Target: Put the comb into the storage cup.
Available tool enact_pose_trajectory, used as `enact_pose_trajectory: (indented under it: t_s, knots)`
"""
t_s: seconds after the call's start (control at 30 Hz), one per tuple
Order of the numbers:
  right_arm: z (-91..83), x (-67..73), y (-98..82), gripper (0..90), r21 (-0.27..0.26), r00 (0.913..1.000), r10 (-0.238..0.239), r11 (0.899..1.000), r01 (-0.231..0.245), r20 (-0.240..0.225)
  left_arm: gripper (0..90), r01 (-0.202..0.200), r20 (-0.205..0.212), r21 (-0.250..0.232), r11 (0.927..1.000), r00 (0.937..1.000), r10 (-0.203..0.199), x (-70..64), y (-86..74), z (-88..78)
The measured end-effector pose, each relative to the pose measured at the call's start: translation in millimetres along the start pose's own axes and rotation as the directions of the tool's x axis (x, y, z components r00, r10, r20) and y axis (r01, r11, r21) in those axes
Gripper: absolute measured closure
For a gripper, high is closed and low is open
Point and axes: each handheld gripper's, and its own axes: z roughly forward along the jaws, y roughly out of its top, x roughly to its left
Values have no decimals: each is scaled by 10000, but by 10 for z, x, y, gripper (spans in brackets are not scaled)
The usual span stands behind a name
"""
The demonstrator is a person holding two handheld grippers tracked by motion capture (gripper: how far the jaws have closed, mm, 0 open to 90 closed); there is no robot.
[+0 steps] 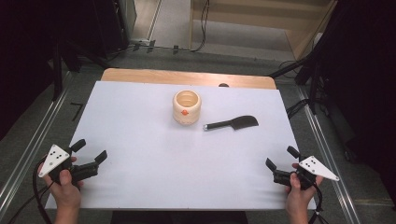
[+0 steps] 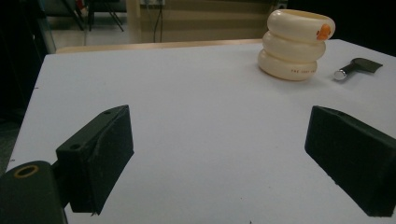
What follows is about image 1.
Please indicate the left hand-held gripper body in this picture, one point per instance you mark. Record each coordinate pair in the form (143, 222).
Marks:
(56, 158)

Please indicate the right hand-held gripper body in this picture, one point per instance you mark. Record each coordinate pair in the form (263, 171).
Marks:
(317, 168)

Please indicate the cream cup with orange mark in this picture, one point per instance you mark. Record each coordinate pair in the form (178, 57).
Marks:
(186, 109)

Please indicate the person's right hand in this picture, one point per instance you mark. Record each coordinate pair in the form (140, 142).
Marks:
(297, 199)

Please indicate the person's left hand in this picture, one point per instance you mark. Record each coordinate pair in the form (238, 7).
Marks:
(67, 194)

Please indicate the white board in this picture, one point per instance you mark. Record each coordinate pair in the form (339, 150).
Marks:
(155, 174)

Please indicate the black metal stand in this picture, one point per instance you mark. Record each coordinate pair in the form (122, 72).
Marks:
(313, 84)
(57, 71)

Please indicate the small dark table knob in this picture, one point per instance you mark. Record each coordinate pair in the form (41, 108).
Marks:
(223, 85)

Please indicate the wooden table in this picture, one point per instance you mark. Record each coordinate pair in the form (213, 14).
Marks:
(155, 75)

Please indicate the grey cabinet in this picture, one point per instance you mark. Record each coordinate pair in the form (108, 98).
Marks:
(127, 18)

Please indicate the aluminium floor rail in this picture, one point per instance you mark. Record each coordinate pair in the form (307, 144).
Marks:
(34, 137)
(330, 161)

